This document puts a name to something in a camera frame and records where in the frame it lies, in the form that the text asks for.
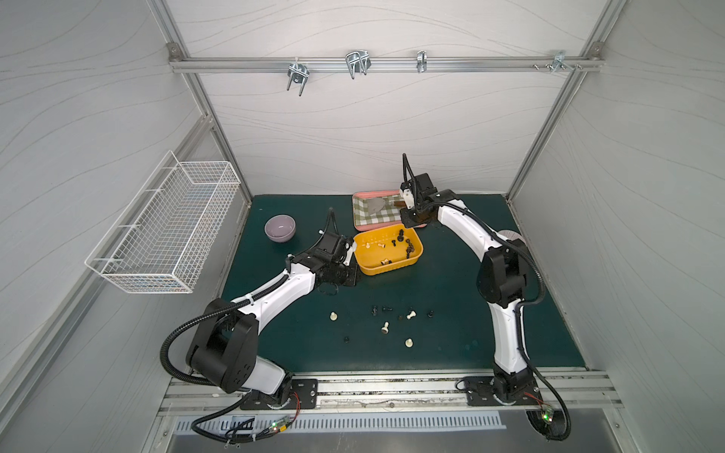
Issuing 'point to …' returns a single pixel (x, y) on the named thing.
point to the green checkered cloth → (389, 212)
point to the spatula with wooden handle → (375, 205)
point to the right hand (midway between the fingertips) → (407, 215)
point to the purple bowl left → (280, 227)
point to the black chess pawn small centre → (400, 317)
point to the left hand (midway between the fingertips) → (359, 277)
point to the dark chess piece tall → (408, 241)
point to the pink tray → (369, 194)
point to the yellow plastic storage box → (389, 248)
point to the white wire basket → (162, 240)
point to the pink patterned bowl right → (512, 236)
